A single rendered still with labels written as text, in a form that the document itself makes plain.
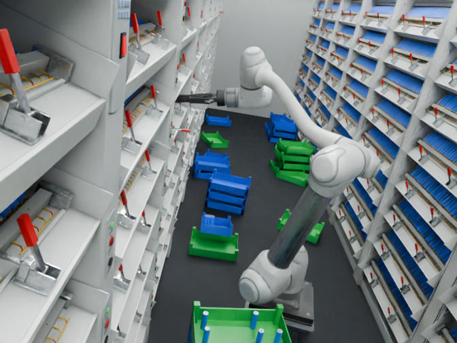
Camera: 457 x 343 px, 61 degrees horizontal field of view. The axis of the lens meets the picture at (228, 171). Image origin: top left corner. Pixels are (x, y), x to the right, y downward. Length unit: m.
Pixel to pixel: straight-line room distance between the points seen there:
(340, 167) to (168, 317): 1.17
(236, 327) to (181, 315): 0.73
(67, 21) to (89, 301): 0.44
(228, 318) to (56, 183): 0.90
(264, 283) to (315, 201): 0.41
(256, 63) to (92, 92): 1.15
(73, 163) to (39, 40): 0.17
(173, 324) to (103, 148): 1.53
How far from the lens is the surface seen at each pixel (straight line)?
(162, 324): 2.01
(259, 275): 1.61
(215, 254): 2.43
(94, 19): 0.54
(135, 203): 1.04
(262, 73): 1.64
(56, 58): 0.54
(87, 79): 0.55
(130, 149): 0.86
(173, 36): 1.22
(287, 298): 1.87
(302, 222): 1.47
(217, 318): 1.37
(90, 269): 0.69
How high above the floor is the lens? 1.45
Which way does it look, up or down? 23 degrees down
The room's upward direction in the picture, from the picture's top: 10 degrees clockwise
